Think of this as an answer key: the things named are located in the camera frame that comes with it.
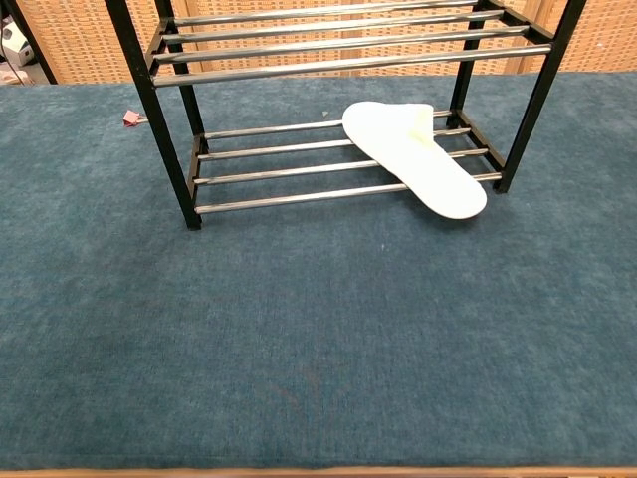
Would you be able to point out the white slipper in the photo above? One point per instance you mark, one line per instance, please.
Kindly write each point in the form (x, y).
(423, 169)

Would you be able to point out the black chrome-bar shoe rack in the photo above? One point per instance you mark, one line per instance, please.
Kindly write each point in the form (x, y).
(151, 99)

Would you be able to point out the blue carpet mat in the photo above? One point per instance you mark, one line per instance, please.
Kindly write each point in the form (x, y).
(298, 323)

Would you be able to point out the pink binder clip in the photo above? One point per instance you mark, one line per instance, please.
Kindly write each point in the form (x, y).
(131, 118)

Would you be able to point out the woven bamboo folding screen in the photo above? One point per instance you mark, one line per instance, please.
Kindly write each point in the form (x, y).
(74, 40)

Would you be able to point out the black stand pole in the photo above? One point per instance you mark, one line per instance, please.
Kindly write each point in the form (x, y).
(31, 44)

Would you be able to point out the white device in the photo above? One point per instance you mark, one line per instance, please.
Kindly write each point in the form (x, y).
(17, 47)

